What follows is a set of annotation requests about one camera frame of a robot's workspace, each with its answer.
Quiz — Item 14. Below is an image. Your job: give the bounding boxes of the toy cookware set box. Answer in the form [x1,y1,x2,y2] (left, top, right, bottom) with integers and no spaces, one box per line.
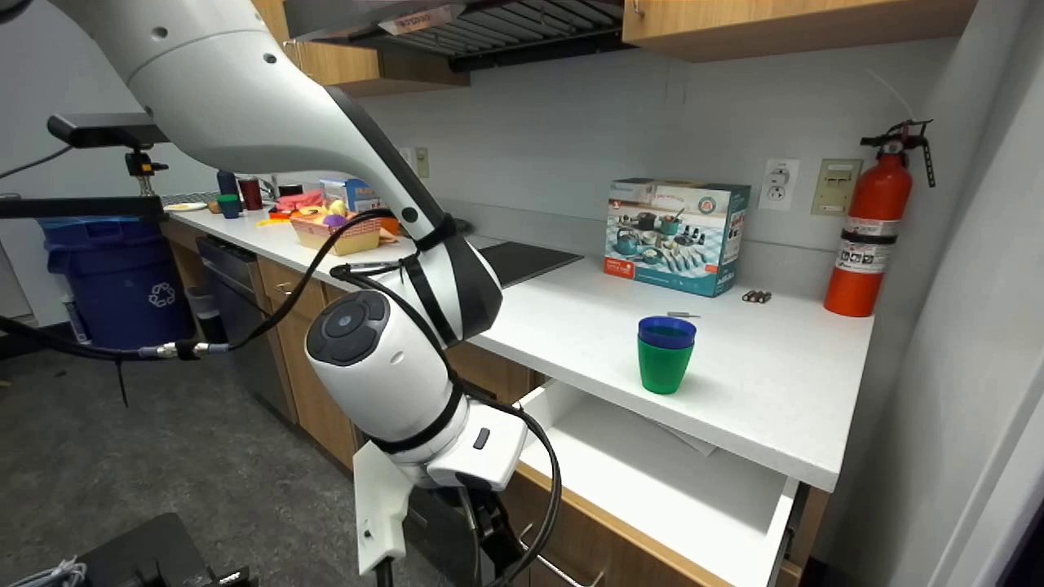
[604,177,752,298]

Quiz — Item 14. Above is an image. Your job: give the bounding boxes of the green plastic cup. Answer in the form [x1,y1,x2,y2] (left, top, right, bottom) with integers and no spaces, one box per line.
[637,334,695,396]

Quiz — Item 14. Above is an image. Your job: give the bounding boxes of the blue and white carton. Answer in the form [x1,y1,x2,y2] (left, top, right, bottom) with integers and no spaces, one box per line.
[320,177,382,214]

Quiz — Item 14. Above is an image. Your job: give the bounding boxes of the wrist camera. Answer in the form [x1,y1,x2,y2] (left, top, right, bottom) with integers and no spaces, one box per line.
[352,440,418,587]

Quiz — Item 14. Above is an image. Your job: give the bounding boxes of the red fire extinguisher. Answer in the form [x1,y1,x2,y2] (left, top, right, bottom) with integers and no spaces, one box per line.
[823,119,937,319]

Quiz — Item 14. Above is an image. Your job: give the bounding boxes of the silver drawer handle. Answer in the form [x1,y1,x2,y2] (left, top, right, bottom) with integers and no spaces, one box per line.
[520,522,606,587]

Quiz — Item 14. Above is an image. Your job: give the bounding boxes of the white open drawer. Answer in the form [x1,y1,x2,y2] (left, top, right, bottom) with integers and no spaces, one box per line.
[489,379,805,587]

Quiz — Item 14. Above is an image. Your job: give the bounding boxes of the black cooktop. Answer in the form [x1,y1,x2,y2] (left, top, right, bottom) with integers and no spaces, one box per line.
[476,241,585,289]

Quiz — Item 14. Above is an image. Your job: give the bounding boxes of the blue plastic cup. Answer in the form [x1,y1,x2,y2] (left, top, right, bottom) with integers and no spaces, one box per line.
[638,316,698,351]

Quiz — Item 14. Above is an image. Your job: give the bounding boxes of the wooden wall cabinet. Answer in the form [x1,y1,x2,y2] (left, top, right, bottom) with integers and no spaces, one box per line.
[622,0,980,64]
[251,0,471,97]

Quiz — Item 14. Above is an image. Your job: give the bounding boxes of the pink cloth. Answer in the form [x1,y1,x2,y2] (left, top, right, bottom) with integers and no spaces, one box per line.
[275,189,326,214]

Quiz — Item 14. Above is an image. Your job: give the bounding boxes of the blue recycling bin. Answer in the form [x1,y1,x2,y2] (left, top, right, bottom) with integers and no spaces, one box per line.
[38,215,197,351]

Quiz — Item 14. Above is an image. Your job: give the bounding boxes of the dishwasher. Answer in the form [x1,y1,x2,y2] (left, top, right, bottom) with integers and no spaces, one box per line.
[194,235,296,423]

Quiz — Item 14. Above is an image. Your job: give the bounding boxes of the basket of toy food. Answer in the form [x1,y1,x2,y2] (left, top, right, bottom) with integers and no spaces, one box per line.
[289,200,384,258]

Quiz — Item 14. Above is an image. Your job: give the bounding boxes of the white wall socket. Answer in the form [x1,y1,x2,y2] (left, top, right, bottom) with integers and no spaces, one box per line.
[758,158,801,213]

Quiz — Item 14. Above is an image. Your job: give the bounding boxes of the camera on mount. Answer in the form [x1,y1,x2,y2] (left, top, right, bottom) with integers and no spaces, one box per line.
[46,112,170,197]

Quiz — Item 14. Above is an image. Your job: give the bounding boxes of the range hood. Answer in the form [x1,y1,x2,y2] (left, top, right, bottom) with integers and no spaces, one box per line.
[283,0,635,73]

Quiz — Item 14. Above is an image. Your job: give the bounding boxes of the closed wooden drawer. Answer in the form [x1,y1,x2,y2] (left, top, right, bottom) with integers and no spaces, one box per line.
[256,256,329,322]

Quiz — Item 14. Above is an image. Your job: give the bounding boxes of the wooden cabinet door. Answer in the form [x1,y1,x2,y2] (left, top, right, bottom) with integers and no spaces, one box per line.
[281,313,361,472]

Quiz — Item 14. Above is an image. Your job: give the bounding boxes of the coil of white cable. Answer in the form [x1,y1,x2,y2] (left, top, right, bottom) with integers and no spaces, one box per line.
[7,557,89,587]

